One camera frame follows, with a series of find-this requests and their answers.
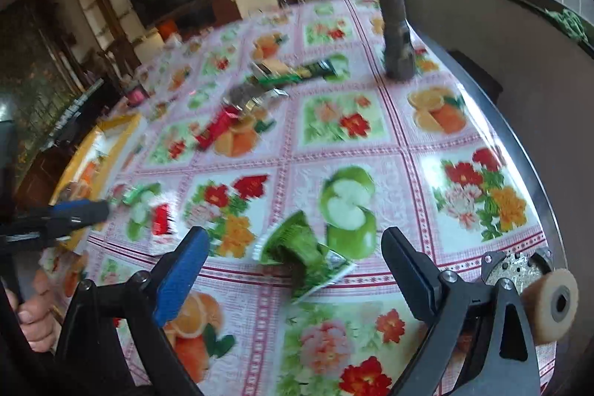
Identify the green snack packet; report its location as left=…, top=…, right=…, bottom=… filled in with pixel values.
left=252, top=210, right=356, bottom=304

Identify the beige roller wheel device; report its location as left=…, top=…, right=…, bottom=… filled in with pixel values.
left=480, top=247, right=579, bottom=346

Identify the floral wall painting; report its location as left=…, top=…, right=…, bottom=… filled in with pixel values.
left=1, top=0, right=82, bottom=182

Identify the white box with yellow rim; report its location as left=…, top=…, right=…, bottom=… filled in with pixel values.
left=48, top=111, right=143, bottom=253

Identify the grey metal flashlight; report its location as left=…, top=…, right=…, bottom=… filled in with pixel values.
left=379, top=0, right=416, bottom=81

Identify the red snack bar wrapper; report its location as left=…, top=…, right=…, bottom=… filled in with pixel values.
left=195, top=105, right=241, bottom=152

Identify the floral fruit tablecloth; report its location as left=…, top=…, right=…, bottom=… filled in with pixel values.
left=41, top=0, right=546, bottom=395

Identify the small dark jar pink label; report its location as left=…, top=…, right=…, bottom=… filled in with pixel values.
left=126, top=84, right=147, bottom=108

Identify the silver foil snack bag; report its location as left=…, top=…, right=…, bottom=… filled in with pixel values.
left=222, top=83, right=289, bottom=114

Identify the person's left hand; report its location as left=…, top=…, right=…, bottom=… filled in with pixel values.
left=17, top=269, right=61, bottom=353

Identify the cracker pack at back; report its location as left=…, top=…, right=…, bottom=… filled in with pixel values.
left=249, top=58, right=300, bottom=88

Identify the dark green snack bar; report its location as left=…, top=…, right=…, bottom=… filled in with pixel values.
left=293, top=58, right=340, bottom=81

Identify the small red white snack packet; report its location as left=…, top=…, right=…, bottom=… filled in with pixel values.
left=151, top=203, right=173, bottom=237

